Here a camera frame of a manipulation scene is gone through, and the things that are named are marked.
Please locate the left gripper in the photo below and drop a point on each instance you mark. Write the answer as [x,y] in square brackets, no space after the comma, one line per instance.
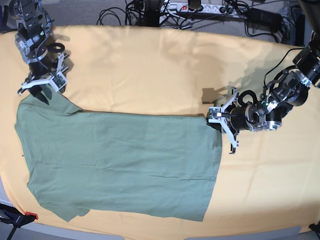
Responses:
[248,113]

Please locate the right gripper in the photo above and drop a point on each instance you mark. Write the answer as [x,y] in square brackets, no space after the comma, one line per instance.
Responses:
[45,60]

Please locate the green T-shirt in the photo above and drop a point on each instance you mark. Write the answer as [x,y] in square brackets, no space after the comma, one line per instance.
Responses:
[79,160]

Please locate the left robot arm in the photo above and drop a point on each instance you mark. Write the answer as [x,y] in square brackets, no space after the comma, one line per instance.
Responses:
[297,82]

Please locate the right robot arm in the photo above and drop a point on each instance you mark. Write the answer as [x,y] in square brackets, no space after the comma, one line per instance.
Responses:
[34,28]

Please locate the yellow tablecloth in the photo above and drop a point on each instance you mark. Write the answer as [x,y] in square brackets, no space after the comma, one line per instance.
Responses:
[272,182]

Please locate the black power adapter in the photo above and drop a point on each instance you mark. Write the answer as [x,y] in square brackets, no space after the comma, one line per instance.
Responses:
[264,18]

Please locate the white power strip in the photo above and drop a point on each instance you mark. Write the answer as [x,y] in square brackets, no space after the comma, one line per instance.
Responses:
[181,8]

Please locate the black red clamp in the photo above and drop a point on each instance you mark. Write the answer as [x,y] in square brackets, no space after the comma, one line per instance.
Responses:
[11,216]

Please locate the black corner clamp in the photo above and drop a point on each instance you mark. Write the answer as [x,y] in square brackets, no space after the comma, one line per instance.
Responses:
[315,228]

